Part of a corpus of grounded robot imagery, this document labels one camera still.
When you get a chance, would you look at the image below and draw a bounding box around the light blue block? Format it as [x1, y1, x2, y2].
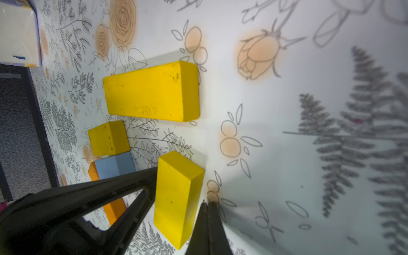
[95, 152, 136, 180]

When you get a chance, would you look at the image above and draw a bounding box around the long yellow block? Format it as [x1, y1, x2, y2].
[103, 61, 200, 122]

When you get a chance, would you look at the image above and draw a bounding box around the purple card box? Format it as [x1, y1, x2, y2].
[1, 1, 41, 68]

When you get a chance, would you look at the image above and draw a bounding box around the small yellow block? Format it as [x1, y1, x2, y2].
[154, 151, 205, 250]

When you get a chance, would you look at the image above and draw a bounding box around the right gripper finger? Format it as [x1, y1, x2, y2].
[185, 201, 233, 255]

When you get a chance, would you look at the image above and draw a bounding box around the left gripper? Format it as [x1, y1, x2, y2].
[1, 167, 158, 255]

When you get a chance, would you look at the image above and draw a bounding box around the orange block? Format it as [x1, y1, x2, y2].
[88, 162, 126, 225]

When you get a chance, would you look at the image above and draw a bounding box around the lower yellow block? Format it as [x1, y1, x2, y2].
[88, 121, 130, 156]

